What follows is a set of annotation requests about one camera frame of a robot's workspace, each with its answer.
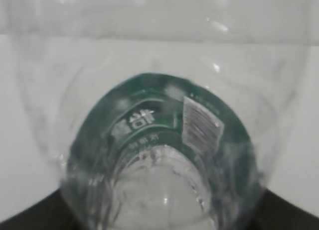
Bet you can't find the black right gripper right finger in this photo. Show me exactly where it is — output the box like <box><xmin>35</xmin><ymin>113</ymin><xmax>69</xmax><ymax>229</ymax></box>
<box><xmin>251</xmin><ymin>190</ymin><xmax>319</xmax><ymax>230</ymax></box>

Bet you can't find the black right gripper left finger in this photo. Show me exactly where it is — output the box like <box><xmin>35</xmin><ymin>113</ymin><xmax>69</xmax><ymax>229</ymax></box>
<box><xmin>0</xmin><ymin>188</ymin><xmax>77</xmax><ymax>230</ymax></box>

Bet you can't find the clear green-label water bottle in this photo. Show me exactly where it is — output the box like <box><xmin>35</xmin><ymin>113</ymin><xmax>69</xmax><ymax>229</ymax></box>
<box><xmin>0</xmin><ymin>0</ymin><xmax>313</xmax><ymax>230</ymax></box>

